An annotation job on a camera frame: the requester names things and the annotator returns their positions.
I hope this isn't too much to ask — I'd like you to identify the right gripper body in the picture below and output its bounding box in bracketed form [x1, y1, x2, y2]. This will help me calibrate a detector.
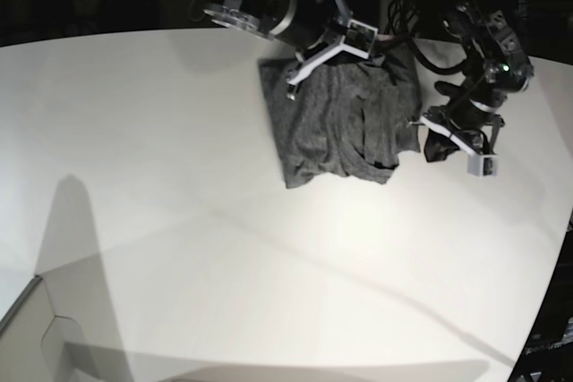
[286, 0, 353, 100]

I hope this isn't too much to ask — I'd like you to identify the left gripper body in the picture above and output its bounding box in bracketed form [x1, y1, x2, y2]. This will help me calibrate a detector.
[407, 106, 505, 163]

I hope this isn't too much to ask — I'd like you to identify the grey t-shirt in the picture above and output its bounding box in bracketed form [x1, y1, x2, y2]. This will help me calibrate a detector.
[259, 47, 422, 189]

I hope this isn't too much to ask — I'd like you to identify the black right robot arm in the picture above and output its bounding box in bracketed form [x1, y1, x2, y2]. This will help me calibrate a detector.
[202, 0, 364, 98]

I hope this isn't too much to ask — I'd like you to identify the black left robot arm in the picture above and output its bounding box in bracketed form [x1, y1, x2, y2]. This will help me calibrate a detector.
[399, 0, 534, 176]

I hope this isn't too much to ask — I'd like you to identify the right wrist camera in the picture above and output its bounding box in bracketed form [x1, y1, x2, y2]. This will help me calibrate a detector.
[342, 19, 379, 59]

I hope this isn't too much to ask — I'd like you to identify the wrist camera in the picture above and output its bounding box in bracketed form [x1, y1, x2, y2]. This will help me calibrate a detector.
[467, 154, 498, 177]
[342, 19, 379, 59]

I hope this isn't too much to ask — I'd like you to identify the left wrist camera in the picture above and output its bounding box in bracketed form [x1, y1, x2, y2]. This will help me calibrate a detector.
[467, 154, 498, 177]

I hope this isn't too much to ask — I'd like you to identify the black cable bundle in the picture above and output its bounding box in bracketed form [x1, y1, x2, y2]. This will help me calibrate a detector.
[384, 0, 422, 43]

